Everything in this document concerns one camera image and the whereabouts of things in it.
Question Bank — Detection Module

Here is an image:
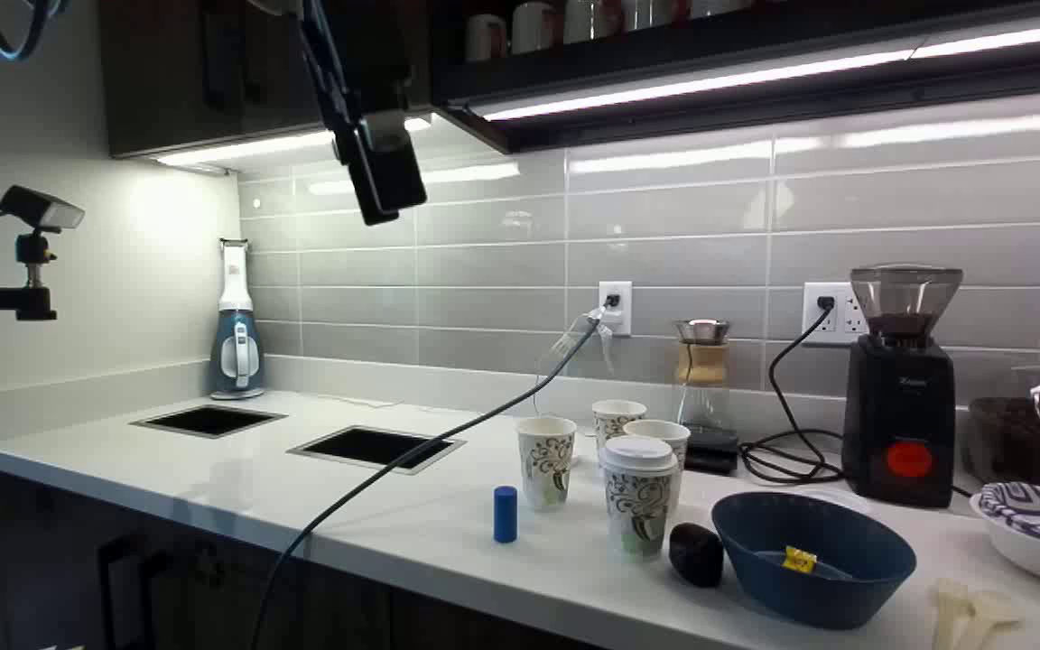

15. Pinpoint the left wall outlet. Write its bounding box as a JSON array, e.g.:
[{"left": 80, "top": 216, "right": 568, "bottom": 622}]
[{"left": 599, "top": 281, "right": 633, "bottom": 338}]

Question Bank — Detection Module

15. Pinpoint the black scale under coffee maker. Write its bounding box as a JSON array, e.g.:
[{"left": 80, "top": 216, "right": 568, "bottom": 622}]
[{"left": 685, "top": 434, "right": 741, "bottom": 475}]

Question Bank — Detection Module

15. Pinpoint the yellow tag in bowl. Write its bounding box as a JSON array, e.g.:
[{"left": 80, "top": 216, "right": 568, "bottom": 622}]
[{"left": 785, "top": 544, "right": 816, "bottom": 574}]

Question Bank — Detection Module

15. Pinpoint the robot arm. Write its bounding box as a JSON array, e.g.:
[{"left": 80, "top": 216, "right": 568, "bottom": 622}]
[{"left": 296, "top": 0, "right": 428, "bottom": 226}]

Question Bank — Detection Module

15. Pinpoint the black coffee grinder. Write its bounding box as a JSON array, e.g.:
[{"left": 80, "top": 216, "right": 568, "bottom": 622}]
[{"left": 843, "top": 268, "right": 963, "bottom": 509}]

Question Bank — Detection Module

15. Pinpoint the small blue cylinder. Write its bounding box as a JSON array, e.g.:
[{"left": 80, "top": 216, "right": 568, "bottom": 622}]
[{"left": 491, "top": 485, "right": 518, "bottom": 544}]

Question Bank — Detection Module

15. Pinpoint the patterned paper cup back middle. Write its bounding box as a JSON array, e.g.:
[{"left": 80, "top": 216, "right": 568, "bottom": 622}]
[{"left": 593, "top": 396, "right": 646, "bottom": 445}]

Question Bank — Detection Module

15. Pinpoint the cream plastic utensil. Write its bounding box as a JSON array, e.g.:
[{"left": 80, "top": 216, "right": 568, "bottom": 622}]
[{"left": 930, "top": 577, "right": 1022, "bottom": 650}]

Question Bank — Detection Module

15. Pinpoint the lidded patterned paper cup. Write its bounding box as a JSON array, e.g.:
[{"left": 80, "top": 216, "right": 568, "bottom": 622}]
[{"left": 599, "top": 434, "right": 674, "bottom": 561}]

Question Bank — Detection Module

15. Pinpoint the right wall outlet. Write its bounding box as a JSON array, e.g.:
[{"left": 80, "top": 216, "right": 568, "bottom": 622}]
[{"left": 802, "top": 281, "right": 867, "bottom": 345}]

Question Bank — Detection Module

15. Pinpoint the wall outlet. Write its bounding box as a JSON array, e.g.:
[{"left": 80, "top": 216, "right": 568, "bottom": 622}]
[
  {"left": 802, "top": 281, "right": 867, "bottom": 345},
  {"left": 599, "top": 281, "right": 633, "bottom": 338}
]

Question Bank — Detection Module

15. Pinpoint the black grinder power cord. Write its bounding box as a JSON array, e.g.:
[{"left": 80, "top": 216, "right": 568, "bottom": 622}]
[{"left": 741, "top": 292, "right": 848, "bottom": 486}]

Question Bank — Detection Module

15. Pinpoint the glass pour-over coffee maker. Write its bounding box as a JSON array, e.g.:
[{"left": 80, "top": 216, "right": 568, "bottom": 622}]
[{"left": 674, "top": 319, "right": 731, "bottom": 434}]

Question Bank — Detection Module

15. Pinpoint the patterned paper cup front left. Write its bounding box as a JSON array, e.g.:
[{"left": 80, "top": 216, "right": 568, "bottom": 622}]
[{"left": 518, "top": 416, "right": 578, "bottom": 509}]

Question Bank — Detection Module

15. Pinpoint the black camera on stand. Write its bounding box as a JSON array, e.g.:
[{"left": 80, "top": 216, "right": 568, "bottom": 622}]
[{"left": 0, "top": 183, "right": 85, "bottom": 322}]

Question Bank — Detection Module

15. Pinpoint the patterned paper cup back right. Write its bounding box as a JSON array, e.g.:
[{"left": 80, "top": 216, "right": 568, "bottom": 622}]
[{"left": 625, "top": 418, "right": 690, "bottom": 509}]

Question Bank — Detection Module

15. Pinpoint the long dark cable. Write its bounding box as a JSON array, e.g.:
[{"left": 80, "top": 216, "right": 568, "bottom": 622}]
[{"left": 243, "top": 308, "right": 609, "bottom": 650}]

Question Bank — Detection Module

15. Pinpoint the small black round object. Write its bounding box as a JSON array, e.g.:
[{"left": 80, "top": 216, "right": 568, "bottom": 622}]
[{"left": 668, "top": 522, "right": 723, "bottom": 587}]

